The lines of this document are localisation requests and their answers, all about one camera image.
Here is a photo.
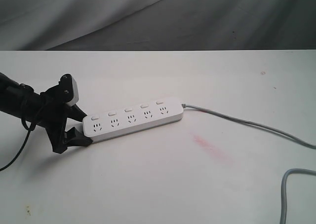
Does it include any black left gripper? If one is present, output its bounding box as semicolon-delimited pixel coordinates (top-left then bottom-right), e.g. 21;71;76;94
40;85;93;154

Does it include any white five-outlet power strip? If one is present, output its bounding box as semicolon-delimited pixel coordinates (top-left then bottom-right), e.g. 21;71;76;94
82;97;184;143

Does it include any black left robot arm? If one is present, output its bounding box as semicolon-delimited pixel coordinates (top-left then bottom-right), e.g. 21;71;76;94
0;74;92;154

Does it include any grey backdrop cloth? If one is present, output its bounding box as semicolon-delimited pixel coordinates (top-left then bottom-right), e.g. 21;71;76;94
0;0;316;51

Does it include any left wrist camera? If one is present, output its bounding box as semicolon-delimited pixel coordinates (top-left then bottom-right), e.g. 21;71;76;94
59;74;79;107

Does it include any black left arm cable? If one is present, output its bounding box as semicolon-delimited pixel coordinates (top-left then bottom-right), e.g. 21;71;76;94
0;93;54;172

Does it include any grey power cord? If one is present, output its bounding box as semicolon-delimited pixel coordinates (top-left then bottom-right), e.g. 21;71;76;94
182;103;316;224

